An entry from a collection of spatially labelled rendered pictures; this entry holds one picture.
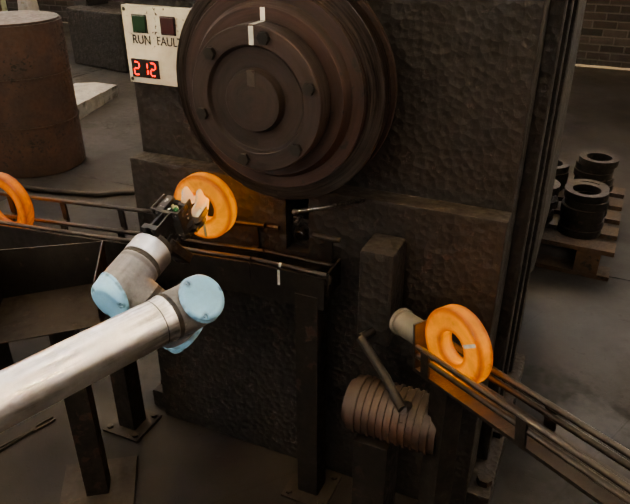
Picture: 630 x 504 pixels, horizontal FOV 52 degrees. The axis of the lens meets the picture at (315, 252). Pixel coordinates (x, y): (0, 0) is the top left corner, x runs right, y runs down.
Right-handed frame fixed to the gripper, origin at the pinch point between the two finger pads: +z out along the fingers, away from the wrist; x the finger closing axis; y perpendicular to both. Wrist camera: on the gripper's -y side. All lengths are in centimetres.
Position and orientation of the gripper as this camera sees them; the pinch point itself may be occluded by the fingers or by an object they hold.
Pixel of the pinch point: (204, 198)
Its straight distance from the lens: 153.2
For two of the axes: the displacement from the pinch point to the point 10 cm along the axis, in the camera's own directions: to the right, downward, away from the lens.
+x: -9.1, -2.0, 3.6
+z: 4.0, -6.6, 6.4
